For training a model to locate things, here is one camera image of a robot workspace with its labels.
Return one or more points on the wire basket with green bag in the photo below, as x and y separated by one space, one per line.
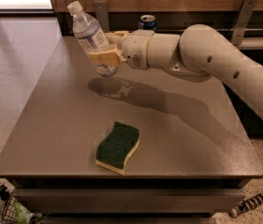
15 213

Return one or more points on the right metal bracket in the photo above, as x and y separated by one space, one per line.
243 17

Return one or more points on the grey table drawer front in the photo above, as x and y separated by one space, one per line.
131 201

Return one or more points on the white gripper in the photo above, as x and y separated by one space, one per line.
135 49

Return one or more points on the metal bracket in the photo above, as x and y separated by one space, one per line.
243 17
102 15

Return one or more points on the left metal bracket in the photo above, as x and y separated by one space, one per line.
102 15

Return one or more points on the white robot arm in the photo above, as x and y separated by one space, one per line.
198 53

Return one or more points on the green yellow sponge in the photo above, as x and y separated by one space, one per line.
117 148

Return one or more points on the blue soda can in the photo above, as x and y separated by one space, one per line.
147 22

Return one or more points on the clear plastic water bottle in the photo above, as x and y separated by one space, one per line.
91 38

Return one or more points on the black white tube on floor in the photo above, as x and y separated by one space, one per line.
247 205

